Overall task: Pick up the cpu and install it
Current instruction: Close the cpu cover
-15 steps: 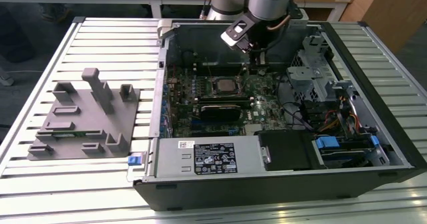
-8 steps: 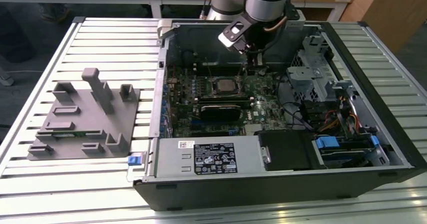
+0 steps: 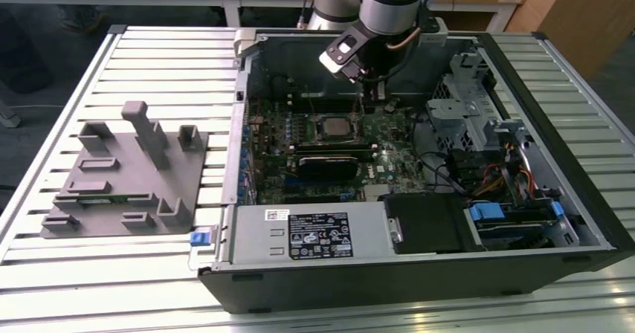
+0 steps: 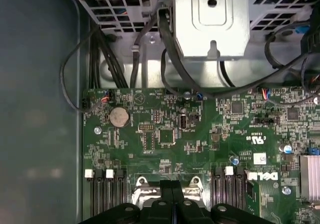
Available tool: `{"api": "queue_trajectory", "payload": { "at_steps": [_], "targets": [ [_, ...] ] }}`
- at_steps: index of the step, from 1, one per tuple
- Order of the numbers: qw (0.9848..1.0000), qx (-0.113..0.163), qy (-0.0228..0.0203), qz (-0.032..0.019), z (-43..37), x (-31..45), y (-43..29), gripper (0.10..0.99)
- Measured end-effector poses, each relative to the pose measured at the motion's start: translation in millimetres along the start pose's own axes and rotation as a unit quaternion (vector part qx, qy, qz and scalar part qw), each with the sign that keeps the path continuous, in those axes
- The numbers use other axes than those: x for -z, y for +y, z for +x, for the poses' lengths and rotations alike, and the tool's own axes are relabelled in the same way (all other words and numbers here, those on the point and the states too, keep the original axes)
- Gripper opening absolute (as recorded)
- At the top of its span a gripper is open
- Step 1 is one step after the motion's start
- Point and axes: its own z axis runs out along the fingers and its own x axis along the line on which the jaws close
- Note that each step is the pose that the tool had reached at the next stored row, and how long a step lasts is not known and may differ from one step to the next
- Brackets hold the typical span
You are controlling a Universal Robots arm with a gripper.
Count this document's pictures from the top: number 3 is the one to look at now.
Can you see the pale grey case latch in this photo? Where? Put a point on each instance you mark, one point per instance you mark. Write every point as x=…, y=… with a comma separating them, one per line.
x=244, y=43

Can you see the blue case latch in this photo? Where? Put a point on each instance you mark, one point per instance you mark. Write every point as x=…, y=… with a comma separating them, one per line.
x=200, y=237

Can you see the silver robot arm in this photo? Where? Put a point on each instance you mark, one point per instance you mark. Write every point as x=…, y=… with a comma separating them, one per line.
x=392, y=9

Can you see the thin metal locking lever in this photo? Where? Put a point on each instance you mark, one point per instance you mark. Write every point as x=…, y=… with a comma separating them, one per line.
x=354, y=106
x=310, y=100

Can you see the blue disk carrier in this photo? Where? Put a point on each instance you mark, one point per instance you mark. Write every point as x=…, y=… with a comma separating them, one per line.
x=483, y=213

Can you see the silver power supply unit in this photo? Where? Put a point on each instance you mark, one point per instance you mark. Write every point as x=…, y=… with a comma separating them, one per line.
x=257, y=236

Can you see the silver metal drive cage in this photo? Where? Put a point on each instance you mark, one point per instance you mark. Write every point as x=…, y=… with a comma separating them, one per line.
x=445, y=112

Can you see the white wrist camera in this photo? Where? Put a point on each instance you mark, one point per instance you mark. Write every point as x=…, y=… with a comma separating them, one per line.
x=341, y=56

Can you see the grey plastic bracket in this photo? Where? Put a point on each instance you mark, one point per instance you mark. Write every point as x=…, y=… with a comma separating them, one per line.
x=505, y=126

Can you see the black RAM slot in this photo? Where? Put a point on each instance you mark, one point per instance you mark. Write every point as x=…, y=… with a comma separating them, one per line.
x=337, y=148
x=337, y=154
x=337, y=100
x=337, y=105
x=337, y=151
x=337, y=145
x=337, y=96

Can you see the CPU socket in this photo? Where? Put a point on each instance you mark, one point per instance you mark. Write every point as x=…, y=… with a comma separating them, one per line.
x=314, y=140

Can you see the black PC case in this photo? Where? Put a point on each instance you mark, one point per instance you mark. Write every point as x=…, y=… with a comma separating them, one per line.
x=346, y=288

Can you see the wooden cabinet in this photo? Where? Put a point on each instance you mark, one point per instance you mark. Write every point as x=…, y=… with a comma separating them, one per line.
x=585, y=21

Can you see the round coin battery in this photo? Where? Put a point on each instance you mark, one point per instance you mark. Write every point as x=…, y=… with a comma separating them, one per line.
x=389, y=106

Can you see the green RAM stick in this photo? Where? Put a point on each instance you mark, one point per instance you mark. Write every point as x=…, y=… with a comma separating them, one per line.
x=118, y=199

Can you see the black graphics card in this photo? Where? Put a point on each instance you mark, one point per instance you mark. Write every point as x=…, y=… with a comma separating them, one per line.
x=326, y=167

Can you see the green motherboard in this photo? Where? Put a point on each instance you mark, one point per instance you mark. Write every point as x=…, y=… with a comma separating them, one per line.
x=396, y=162

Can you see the grey parts rack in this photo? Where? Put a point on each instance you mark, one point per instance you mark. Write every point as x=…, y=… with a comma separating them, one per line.
x=128, y=184

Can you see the silver CPU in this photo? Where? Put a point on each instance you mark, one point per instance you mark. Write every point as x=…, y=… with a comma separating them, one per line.
x=336, y=128

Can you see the black plastic drive cover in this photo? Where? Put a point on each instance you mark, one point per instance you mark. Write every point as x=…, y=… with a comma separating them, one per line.
x=427, y=221

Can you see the blue plastic clip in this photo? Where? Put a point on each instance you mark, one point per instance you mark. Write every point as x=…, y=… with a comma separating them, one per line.
x=556, y=210

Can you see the silver chipset heat sink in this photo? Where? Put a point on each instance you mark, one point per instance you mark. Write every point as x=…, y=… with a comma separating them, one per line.
x=374, y=191

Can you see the black expansion slot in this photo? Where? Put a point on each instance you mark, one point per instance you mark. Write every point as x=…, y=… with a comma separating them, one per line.
x=306, y=198

